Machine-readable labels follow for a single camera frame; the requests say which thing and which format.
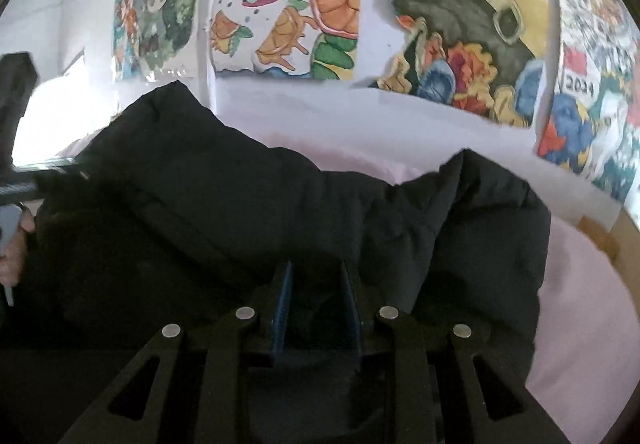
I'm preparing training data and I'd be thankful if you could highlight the black puffer jacket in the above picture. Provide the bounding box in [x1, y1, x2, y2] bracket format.
[12, 82, 551, 443]

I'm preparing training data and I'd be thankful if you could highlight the person left hand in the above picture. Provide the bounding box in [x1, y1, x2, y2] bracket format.
[0, 209, 36, 287]

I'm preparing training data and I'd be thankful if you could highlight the bright window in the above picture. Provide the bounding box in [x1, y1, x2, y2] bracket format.
[12, 76, 118, 167]

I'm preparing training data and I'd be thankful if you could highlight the anime girl drawing poster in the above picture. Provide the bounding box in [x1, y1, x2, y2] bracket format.
[113, 0, 200, 82]

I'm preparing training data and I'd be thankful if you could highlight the pink bed sheet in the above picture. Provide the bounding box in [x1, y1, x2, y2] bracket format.
[60, 74, 637, 444]

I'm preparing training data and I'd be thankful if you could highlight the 2024 collage poster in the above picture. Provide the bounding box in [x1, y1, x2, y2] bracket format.
[538, 0, 639, 204]

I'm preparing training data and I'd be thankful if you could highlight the black fish flower painting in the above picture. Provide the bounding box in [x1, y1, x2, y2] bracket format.
[374, 0, 548, 128]

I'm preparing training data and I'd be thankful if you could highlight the wooden bed frame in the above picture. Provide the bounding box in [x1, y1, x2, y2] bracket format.
[577, 210, 640, 303]

